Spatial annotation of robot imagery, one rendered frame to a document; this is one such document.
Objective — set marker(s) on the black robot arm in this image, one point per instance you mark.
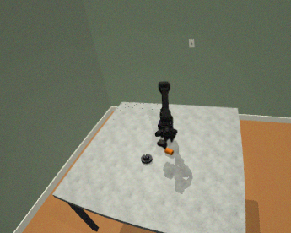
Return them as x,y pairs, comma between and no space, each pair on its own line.
165,114

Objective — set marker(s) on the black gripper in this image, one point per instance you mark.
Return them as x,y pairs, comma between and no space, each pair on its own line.
163,143

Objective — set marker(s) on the orange tapered knob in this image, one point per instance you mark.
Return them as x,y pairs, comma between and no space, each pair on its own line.
169,151

